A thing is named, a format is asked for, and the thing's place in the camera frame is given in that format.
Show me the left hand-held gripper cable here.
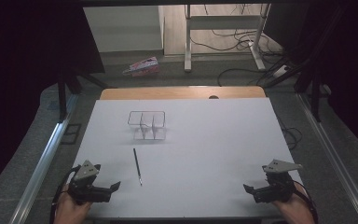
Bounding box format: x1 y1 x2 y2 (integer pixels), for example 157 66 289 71
49 165 82 224

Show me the wooden table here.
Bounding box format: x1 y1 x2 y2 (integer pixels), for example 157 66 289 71
99 86 267 101

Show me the black rectangular frame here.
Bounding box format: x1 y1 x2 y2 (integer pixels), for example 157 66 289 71
60 122 83 146

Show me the white table mat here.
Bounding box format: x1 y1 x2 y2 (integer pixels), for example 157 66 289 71
74 97 311 219

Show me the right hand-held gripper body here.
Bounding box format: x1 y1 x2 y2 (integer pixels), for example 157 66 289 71
252 159 303 204

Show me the black pen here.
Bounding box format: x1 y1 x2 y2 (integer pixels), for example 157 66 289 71
132 147 144 187

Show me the hand-held gripper cable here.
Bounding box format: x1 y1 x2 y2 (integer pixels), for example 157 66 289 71
293 182 320 224
49 165 82 224

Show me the person's left hand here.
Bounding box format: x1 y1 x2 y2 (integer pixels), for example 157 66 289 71
53 186 91 224

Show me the dark curtain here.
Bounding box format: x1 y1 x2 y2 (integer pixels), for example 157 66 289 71
0 0 106 201
263 0 358 161

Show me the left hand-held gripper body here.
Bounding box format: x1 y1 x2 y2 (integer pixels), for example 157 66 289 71
67 160 113 206

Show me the black metal stand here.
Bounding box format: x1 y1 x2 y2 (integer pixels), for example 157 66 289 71
263 4 347 123
56 68 117 123

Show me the person's right hand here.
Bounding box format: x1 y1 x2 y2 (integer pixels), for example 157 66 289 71
271 182 317 224

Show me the right hand-held gripper cable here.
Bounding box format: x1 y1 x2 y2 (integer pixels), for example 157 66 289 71
293 182 320 224

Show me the pink packet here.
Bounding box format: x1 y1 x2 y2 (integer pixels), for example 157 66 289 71
122 56 161 77

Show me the white cabinet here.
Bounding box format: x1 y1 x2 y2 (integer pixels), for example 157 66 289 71
83 5 166 53

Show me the aluminium rail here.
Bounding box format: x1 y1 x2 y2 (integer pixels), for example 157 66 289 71
8 93 79 224
296 92 358 224

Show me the clear acrylic divided organizer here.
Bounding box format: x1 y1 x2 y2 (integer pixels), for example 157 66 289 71
127 110 168 141

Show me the black floor cable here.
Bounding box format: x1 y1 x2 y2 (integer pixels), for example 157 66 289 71
278 119 303 151
188 27 282 53
216 67 276 88

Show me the white power strip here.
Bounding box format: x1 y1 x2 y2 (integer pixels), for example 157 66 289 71
272 63 291 78

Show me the white desk frame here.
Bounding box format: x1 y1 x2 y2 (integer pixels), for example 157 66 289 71
184 3 272 74

